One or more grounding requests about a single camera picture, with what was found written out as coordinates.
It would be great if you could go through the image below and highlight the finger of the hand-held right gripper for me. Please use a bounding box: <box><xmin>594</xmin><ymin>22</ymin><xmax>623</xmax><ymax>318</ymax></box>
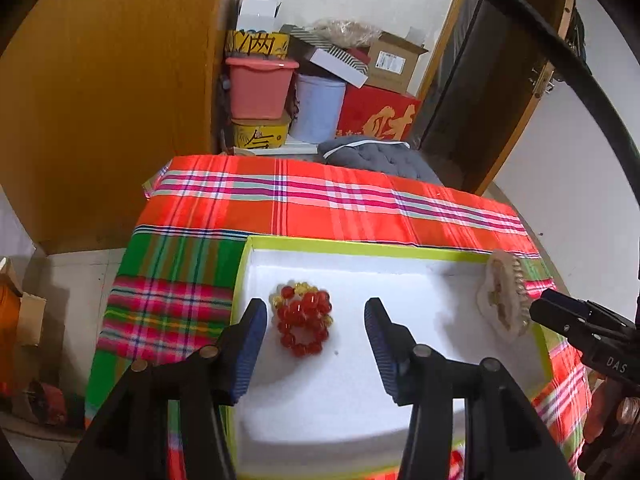
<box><xmin>542</xmin><ymin>288</ymin><xmax>632</xmax><ymax>332</ymax></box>
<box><xmin>529</xmin><ymin>299</ymin><xmax>623</xmax><ymax>356</ymax></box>

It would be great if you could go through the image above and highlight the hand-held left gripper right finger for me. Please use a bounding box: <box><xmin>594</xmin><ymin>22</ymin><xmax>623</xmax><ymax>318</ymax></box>
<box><xmin>364</xmin><ymin>298</ymin><xmax>576</xmax><ymax>480</ymax></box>

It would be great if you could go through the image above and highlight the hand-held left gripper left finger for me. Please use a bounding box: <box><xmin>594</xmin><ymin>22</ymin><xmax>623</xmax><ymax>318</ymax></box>
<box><xmin>62</xmin><ymin>298</ymin><xmax>268</xmax><ymax>480</ymax></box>

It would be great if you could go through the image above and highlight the red bead bracelet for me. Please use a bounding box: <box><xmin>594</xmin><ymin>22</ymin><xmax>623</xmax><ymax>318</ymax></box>
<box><xmin>270</xmin><ymin>282</ymin><xmax>333</xmax><ymax>358</ymax></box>

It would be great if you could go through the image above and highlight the clear hair claw clip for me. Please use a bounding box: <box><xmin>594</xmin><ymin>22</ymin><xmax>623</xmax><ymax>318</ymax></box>
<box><xmin>474</xmin><ymin>249</ymin><xmax>538</xmax><ymax>345</ymax></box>

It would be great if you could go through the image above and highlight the yellow-green cardboard box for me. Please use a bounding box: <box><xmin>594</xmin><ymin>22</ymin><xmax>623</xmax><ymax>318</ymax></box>
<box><xmin>227</xmin><ymin>234</ymin><xmax>555</xmax><ymax>480</ymax></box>

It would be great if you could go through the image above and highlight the person's right hand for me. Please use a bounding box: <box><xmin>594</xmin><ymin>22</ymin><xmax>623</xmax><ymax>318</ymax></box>
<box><xmin>584</xmin><ymin>377</ymin><xmax>640</xmax><ymax>443</ymax></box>

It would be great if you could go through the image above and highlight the plaid tablecloth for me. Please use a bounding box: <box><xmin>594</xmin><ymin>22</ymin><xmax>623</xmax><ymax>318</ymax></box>
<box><xmin>85</xmin><ymin>154</ymin><xmax>593</xmax><ymax>480</ymax></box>

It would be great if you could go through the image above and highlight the grey cushion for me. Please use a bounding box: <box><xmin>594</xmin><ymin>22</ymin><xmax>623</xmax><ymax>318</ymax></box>
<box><xmin>318</xmin><ymin>136</ymin><xmax>443</xmax><ymax>187</ymax></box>

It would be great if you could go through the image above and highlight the yellow round tin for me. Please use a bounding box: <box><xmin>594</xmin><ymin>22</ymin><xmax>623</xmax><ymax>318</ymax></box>
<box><xmin>231</xmin><ymin>112</ymin><xmax>292</xmax><ymax>150</ymax></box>
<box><xmin>226</xmin><ymin>29</ymin><xmax>291</xmax><ymax>61</ymax></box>

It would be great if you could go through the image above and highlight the small cardboard box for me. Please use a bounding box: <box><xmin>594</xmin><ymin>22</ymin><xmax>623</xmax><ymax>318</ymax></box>
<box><xmin>0</xmin><ymin>257</ymin><xmax>47</xmax><ymax>396</ymax></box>

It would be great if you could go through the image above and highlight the red gift box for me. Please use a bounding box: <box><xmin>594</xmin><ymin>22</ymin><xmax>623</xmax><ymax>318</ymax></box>
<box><xmin>336</xmin><ymin>82</ymin><xmax>422</xmax><ymax>143</ymax></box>

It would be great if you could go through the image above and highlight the dark door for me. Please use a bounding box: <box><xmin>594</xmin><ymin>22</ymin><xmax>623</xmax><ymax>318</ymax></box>
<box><xmin>417</xmin><ymin>0</ymin><xmax>576</xmax><ymax>196</ymax></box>

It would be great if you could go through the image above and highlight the lavender plastic bucket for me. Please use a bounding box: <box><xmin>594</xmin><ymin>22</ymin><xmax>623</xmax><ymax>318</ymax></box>
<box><xmin>289</xmin><ymin>72</ymin><xmax>347</xmax><ymax>144</ymax></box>

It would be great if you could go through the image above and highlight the pink plastic bin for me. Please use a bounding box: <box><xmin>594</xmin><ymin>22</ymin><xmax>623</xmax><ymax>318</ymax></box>
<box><xmin>225</xmin><ymin>56</ymin><xmax>300</xmax><ymax>121</ymax></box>

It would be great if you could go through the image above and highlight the brown cardboard shipping box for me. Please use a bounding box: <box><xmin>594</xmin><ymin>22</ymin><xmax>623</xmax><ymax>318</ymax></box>
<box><xmin>366</xmin><ymin>30</ymin><xmax>430</xmax><ymax>95</ymax></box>

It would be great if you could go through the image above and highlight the white striped box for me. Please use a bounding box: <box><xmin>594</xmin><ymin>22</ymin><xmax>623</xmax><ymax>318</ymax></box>
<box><xmin>280</xmin><ymin>24</ymin><xmax>371</xmax><ymax>87</ymax></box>

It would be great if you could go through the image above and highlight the wooden cabinet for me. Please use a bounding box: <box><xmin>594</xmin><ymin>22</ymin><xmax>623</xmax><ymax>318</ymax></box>
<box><xmin>0</xmin><ymin>0</ymin><xmax>246</xmax><ymax>256</ymax></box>

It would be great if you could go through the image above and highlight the clear plastic bag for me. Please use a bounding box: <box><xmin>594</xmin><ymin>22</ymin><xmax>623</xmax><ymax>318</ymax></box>
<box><xmin>312</xmin><ymin>17</ymin><xmax>383</xmax><ymax>48</ymax></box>

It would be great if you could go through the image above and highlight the white open carton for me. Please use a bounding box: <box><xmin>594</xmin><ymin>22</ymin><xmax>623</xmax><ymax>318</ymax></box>
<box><xmin>236</xmin><ymin>0</ymin><xmax>283</xmax><ymax>32</ymax></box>

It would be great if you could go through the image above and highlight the metal door handle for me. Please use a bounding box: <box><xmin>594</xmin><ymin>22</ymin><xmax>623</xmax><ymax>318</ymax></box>
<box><xmin>530</xmin><ymin>67</ymin><xmax>558</xmax><ymax>98</ymax></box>

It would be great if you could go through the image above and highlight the black cable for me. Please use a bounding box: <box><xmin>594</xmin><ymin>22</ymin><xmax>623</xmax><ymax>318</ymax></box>
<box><xmin>430</xmin><ymin>0</ymin><xmax>640</xmax><ymax>161</ymax></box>

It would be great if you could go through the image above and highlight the wooden door frame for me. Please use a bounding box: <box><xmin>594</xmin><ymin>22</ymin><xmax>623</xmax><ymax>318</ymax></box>
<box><xmin>416</xmin><ymin>0</ymin><xmax>468</xmax><ymax>111</ymax></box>

